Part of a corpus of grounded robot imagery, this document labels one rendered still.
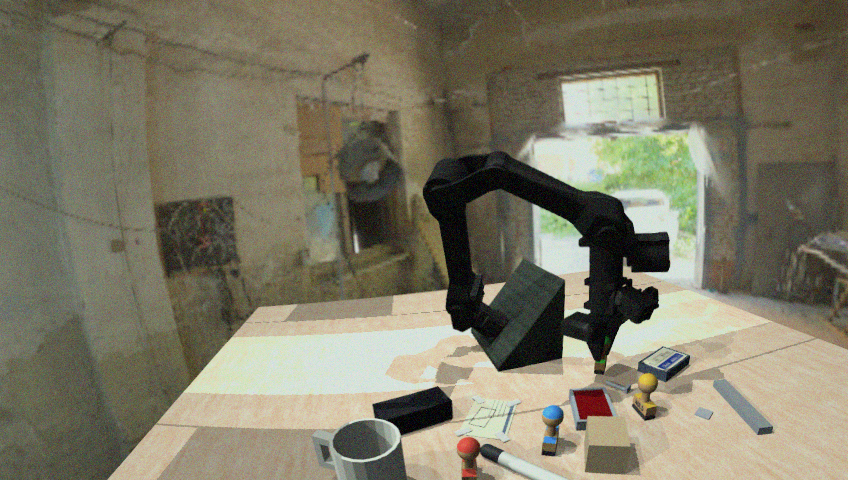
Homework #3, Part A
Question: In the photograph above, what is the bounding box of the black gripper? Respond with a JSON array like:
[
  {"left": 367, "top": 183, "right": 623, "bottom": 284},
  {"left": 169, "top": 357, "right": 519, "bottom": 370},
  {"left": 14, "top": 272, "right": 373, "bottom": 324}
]
[{"left": 560, "top": 273, "right": 629, "bottom": 362}]

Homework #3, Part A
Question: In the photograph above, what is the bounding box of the white marker with black cap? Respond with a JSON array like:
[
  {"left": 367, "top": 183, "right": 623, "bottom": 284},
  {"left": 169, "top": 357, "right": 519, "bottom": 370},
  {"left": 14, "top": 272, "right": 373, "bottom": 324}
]
[{"left": 480, "top": 444, "right": 571, "bottom": 480}]

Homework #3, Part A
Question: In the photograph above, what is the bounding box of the grey mug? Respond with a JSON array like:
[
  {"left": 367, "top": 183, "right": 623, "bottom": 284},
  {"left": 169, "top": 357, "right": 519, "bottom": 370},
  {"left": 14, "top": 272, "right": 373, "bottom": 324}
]
[{"left": 311, "top": 418, "right": 407, "bottom": 480}]

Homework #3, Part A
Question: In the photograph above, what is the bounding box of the yellow rubber stamp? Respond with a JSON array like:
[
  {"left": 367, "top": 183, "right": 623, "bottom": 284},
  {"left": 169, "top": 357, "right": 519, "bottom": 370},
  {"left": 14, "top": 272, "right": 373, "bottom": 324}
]
[{"left": 632, "top": 373, "right": 658, "bottom": 421}]

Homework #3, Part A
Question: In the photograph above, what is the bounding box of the grey rectangular bar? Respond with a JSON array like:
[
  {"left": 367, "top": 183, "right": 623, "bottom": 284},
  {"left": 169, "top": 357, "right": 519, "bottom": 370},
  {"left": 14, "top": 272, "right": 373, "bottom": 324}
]
[{"left": 713, "top": 379, "right": 773, "bottom": 435}]

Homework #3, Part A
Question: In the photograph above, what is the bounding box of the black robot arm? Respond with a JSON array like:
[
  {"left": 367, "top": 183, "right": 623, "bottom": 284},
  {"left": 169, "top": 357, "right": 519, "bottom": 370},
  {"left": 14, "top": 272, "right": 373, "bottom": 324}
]
[{"left": 423, "top": 150, "right": 671, "bottom": 344}]

